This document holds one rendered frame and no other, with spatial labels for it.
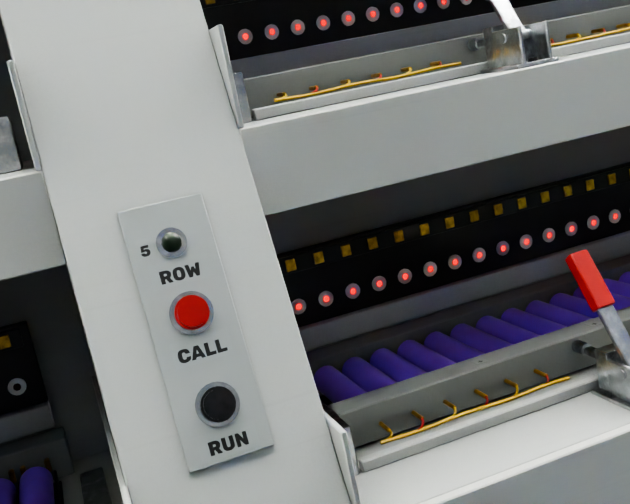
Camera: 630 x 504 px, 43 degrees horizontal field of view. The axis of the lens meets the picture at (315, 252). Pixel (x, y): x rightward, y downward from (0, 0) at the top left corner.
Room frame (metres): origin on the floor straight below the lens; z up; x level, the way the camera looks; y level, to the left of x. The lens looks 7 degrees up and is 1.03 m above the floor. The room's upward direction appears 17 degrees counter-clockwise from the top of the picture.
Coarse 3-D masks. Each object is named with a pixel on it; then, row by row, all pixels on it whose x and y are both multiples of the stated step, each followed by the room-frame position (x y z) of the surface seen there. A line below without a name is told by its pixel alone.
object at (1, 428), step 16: (96, 384) 0.49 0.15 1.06; (0, 416) 0.50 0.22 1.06; (16, 416) 0.50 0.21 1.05; (32, 416) 0.50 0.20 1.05; (48, 416) 0.51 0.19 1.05; (0, 432) 0.50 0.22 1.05; (16, 432) 0.50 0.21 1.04; (32, 432) 0.51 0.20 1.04; (112, 448) 0.40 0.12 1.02; (80, 464) 0.51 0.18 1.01; (96, 464) 0.51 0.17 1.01; (112, 464) 0.50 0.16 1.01; (64, 480) 0.49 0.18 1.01; (80, 480) 0.42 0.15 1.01; (96, 480) 0.42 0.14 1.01; (112, 480) 0.48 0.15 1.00; (64, 496) 0.47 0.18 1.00; (80, 496) 0.47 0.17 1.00; (96, 496) 0.40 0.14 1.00; (112, 496) 0.46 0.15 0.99; (128, 496) 0.35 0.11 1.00
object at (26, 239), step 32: (0, 128) 0.39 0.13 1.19; (0, 160) 0.39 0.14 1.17; (32, 160) 0.50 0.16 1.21; (0, 192) 0.35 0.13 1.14; (32, 192) 0.36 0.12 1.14; (0, 224) 0.36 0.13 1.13; (32, 224) 0.36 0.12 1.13; (0, 256) 0.36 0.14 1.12; (32, 256) 0.36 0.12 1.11; (64, 256) 0.37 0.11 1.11
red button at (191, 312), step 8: (192, 296) 0.37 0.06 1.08; (176, 304) 0.36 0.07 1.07; (184, 304) 0.36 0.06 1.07; (192, 304) 0.36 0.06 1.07; (200, 304) 0.37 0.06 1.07; (176, 312) 0.36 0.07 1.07; (184, 312) 0.36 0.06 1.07; (192, 312) 0.36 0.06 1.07; (200, 312) 0.37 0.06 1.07; (208, 312) 0.37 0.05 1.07; (176, 320) 0.36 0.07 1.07; (184, 320) 0.36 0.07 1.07; (192, 320) 0.36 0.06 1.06; (200, 320) 0.37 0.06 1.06; (184, 328) 0.36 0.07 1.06; (192, 328) 0.36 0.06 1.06
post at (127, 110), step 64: (0, 0) 0.36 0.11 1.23; (64, 0) 0.36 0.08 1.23; (128, 0) 0.37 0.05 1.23; (192, 0) 0.38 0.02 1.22; (64, 64) 0.36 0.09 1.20; (128, 64) 0.37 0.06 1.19; (192, 64) 0.38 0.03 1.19; (64, 128) 0.36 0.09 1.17; (128, 128) 0.37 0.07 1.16; (192, 128) 0.38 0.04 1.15; (64, 192) 0.36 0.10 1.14; (128, 192) 0.37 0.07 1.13; (192, 192) 0.37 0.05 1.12; (256, 192) 0.38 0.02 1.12; (128, 256) 0.36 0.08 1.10; (256, 256) 0.38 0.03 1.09; (128, 320) 0.36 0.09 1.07; (256, 320) 0.38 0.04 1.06; (128, 384) 0.36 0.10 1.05; (128, 448) 0.36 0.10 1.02; (320, 448) 0.38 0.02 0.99
